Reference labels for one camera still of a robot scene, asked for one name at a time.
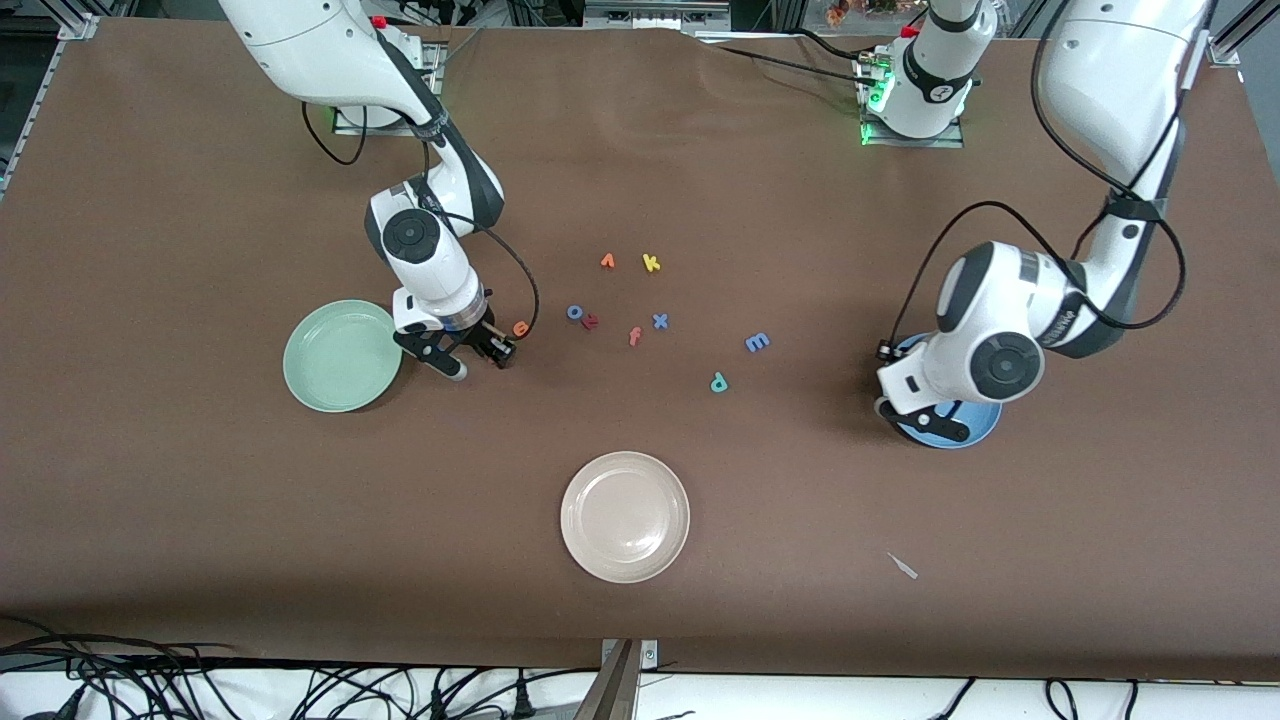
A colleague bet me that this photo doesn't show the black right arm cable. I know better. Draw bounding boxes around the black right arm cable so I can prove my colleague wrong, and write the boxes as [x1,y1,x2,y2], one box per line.
[300,95,541,346]

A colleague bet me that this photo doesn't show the beige plate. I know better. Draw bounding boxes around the beige plate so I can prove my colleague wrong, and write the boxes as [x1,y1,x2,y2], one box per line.
[560,451,691,585]

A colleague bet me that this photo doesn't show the orange artificial flowers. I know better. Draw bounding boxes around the orange artificial flowers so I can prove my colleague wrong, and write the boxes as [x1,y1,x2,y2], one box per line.
[825,0,901,26]

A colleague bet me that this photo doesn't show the black table cable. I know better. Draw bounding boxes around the black table cable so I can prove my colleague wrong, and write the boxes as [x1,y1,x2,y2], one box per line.
[715,44,867,75]
[785,27,881,61]

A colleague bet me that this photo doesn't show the blue plate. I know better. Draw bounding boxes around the blue plate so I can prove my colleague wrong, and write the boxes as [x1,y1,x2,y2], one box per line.
[884,333,1004,450]

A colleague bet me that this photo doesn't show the grey metal camera pole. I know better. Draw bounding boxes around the grey metal camera pole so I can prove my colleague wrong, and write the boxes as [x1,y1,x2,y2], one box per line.
[575,638,661,720]

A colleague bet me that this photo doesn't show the aluminium frame profile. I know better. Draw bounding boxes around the aluminium frame profile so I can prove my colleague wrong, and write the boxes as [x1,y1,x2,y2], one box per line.
[583,0,733,33]

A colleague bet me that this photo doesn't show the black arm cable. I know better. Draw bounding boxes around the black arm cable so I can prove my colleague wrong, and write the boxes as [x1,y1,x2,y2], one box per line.
[300,95,541,346]
[885,0,1216,353]

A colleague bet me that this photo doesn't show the aluminium table rail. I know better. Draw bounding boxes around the aluminium table rail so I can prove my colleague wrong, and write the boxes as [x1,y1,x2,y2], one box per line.
[0,12,101,196]
[1205,0,1280,67]

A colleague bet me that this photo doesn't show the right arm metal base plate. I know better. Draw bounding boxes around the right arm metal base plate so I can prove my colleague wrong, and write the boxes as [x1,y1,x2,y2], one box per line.
[332,42,443,137]

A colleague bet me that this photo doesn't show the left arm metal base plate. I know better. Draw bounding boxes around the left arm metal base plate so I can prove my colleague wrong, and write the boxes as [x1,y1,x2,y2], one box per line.
[858,55,967,149]

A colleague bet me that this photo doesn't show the brown table cover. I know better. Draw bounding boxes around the brown table cover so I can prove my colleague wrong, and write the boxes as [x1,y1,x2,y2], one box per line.
[0,15,1280,681]

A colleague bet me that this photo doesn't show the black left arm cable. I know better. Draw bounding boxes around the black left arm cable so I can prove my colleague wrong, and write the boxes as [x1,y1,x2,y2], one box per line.
[885,0,1216,353]

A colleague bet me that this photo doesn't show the green plate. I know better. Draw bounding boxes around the green plate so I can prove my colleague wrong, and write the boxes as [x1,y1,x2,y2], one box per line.
[283,299,404,414]

